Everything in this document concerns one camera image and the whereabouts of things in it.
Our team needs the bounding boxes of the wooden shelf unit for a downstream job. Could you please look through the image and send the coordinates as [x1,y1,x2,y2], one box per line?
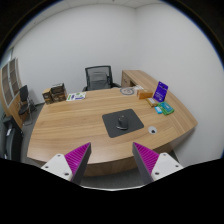
[0,57,26,129]

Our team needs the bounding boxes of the white printed paper sheet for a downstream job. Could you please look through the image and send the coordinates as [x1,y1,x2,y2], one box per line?
[65,91,87,102]

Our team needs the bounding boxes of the round grey patterned mat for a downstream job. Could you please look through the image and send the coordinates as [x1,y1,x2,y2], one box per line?
[119,86,136,96]

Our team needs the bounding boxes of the dark grey mouse pad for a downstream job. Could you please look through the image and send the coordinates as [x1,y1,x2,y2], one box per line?
[101,108,145,139]

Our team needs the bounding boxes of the black mesh office chair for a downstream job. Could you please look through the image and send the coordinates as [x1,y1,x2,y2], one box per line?
[81,65,122,93]

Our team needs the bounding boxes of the small tan box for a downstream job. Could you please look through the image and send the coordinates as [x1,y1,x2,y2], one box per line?
[145,97,159,108]

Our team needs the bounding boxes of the purple card package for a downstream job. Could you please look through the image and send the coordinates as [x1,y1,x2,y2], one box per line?
[152,81,169,103]

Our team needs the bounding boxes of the black padded swivel chair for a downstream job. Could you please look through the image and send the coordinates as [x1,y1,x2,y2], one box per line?
[0,114,24,161]

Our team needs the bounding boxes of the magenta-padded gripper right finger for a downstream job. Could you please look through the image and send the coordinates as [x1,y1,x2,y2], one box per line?
[131,142,184,185]

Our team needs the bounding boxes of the large brown open carton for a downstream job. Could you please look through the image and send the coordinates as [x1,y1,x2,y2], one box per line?
[49,82,68,103]

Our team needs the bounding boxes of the green flat package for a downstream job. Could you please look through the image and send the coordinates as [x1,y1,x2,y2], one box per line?
[158,101,175,116]

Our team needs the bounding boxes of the small brown coffee carton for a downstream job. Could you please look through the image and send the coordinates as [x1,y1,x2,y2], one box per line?
[41,87,54,105]

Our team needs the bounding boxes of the black visitor chair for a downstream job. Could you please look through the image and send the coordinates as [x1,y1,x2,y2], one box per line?
[17,84,38,126]

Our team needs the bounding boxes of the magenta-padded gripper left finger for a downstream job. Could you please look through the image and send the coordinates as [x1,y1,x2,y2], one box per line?
[40,142,93,185]

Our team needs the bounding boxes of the round grey cable grommet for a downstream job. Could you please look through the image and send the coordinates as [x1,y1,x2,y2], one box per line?
[147,125,158,135]

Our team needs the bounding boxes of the wooden side desk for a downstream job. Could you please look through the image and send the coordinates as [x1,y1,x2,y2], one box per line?
[120,69,158,89]

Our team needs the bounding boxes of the orange cardboard box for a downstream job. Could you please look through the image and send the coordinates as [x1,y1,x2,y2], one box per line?
[136,88,154,100]

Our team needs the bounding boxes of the black computer mouse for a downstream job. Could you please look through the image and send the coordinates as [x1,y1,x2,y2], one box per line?
[115,114,130,131]

